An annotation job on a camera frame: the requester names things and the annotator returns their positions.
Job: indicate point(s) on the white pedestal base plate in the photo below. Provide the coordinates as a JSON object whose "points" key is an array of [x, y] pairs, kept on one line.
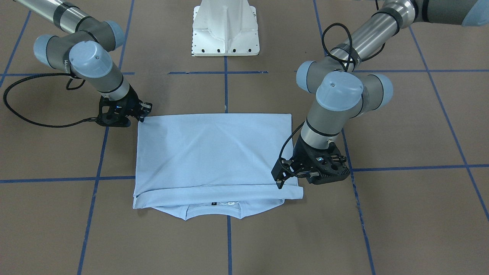
{"points": [[225, 28]]}

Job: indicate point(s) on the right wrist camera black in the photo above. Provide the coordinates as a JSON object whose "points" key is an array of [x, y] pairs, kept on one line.
{"points": [[113, 113]]}

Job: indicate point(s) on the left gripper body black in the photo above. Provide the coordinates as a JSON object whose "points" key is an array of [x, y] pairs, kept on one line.
{"points": [[300, 153]]}

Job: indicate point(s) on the light blue t-shirt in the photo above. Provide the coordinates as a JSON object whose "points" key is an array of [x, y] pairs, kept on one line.
{"points": [[217, 163]]}

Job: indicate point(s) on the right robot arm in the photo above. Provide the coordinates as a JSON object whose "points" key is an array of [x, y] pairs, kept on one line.
{"points": [[84, 54]]}

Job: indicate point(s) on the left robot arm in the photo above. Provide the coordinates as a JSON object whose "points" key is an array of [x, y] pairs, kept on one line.
{"points": [[342, 94]]}

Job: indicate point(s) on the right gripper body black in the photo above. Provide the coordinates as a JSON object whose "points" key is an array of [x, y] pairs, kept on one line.
{"points": [[133, 101]]}

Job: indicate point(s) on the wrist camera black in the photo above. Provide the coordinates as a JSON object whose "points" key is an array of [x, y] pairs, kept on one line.
{"points": [[326, 165], [113, 113]]}

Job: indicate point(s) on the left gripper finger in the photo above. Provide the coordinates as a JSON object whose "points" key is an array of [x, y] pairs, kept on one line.
{"points": [[282, 173]]}

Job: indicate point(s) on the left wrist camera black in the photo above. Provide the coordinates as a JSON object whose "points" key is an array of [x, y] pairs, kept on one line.
{"points": [[326, 165]]}

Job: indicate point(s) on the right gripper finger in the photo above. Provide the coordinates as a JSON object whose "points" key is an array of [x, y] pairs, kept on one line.
{"points": [[143, 109]]}

